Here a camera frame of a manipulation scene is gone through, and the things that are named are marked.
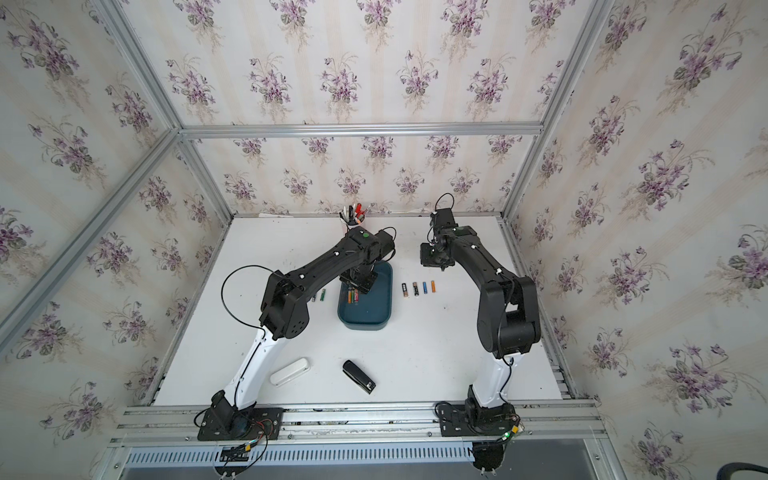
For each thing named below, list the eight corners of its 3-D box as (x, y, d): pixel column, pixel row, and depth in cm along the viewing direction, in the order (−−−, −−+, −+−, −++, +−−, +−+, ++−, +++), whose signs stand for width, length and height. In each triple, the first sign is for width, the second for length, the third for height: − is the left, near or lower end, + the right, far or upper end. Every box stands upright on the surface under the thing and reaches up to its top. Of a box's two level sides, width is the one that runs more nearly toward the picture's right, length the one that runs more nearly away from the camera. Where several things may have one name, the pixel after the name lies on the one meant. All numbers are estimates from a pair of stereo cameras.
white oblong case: (275, 390, 80) (271, 386, 77) (272, 380, 82) (268, 376, 79) (312, 369, 84) (309, 365, 81) (308, 360, 85) (305, 355, 82)
